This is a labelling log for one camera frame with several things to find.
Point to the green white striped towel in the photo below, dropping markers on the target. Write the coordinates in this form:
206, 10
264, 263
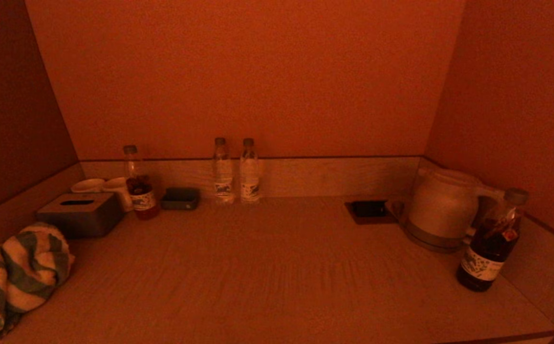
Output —
18, 277

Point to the clear water bottle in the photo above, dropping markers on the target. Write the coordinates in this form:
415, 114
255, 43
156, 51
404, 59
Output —
223, 179
249, 179

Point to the small dark teal box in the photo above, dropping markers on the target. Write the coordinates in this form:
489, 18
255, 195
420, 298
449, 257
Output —
181, 199

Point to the black recessed power socket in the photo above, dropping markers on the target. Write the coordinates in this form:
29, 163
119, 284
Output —
368, 210

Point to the small red tea bottle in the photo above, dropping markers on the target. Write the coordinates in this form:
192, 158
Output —
143, 200

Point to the white tall cup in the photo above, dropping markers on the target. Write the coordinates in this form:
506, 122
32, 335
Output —
119, 188

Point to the white electric kettle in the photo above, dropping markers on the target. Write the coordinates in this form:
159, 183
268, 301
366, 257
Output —
441, 205

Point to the grey kettle base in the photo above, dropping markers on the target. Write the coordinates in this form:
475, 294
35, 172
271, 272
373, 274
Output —
429, 242

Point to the white shallow cup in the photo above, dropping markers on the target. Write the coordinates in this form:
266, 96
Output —
88, 186

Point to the grey tissue box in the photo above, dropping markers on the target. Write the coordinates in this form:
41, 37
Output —
83, 220

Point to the large dark tea bottle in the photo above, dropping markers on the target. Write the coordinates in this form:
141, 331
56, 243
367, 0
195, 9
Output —
484, 258

